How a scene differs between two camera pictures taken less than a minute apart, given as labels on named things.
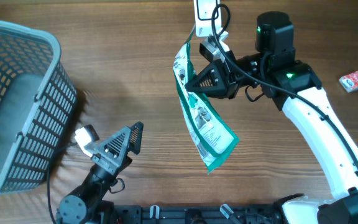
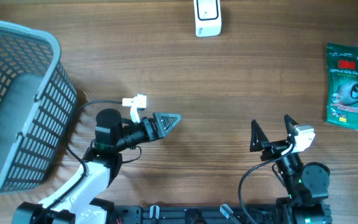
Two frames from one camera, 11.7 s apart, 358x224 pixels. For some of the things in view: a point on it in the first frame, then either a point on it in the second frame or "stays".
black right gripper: x=216 y=73 → x=273 y=148
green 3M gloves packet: x=217 y=139 → x=348 y=98
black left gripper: x=109 y=150 → x=159 y=132
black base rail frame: x=279 y=214 stays
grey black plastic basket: x=27 y=106 stays
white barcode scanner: x=203 y=11 stays
